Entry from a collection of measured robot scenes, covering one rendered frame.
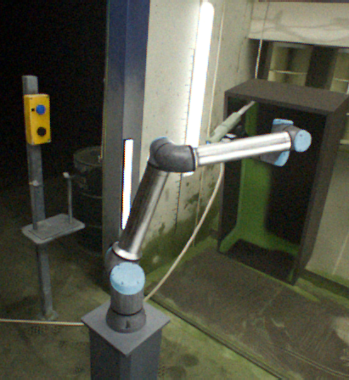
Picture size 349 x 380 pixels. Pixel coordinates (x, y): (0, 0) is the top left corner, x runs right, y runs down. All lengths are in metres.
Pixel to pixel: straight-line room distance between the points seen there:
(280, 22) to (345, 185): 1.50
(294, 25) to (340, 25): 0.35
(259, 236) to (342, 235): 0.81
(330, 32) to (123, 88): 1.67
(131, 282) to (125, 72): 1.21
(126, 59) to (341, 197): 2.21
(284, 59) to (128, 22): 1.53
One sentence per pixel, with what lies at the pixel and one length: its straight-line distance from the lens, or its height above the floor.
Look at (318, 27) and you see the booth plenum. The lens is 3.08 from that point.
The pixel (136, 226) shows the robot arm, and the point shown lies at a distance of 1.59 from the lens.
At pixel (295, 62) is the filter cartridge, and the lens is 3.21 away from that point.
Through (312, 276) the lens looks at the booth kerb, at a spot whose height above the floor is 0.13.
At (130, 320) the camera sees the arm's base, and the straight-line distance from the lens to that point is 1.64.
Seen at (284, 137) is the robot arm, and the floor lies 1.53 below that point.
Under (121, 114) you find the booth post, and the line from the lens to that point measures 2.17.
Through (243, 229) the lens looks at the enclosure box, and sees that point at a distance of 2.86.
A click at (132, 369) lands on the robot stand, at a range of 1.74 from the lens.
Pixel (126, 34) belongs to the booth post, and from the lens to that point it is 2.13.
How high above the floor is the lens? 1.84
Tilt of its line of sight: 24 degrees down
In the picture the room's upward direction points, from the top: 6 degrees clockwise
